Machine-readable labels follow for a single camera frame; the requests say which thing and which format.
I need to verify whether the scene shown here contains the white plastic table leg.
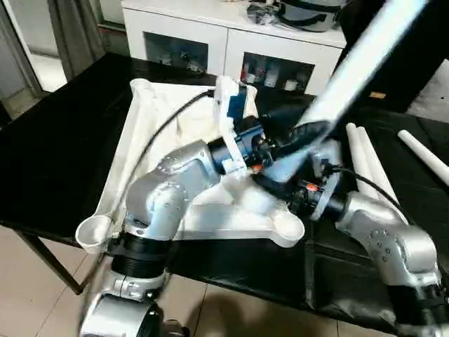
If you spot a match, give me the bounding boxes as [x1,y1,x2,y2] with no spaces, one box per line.
[397,128,449,189]
[345,122,387,197]
[269,0,439,197]
[355,125,399,211]

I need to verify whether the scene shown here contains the white plastic table top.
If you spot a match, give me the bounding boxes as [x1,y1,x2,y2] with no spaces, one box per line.
[75,77,306,254]

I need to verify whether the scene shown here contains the grey round pot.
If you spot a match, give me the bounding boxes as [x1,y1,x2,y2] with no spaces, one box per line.
[279,0,344,33]

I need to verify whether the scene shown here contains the black box with gold label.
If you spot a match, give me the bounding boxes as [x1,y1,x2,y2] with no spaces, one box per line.
[340,0,449,114]

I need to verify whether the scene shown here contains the white glass-door cabinet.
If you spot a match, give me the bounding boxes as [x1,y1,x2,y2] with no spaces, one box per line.
[121,0,349,96]

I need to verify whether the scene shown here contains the white pillow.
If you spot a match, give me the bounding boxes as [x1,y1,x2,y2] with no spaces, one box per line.
[405,59,449,124]

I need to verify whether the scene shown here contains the black left robot foot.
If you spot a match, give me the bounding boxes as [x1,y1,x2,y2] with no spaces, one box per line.
[163,317,192,337]

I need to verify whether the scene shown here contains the grey curtain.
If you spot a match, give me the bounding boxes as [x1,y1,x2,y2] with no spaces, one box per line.
[47,0,106,84]

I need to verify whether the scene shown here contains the black metal table leg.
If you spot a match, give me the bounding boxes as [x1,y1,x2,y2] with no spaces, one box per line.
[19,230,106,296]

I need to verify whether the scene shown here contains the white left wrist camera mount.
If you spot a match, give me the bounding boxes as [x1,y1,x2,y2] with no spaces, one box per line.
[213,75,248,182]

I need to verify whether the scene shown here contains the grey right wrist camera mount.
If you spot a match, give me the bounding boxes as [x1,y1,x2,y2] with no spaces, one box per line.
[311,145,344,220]

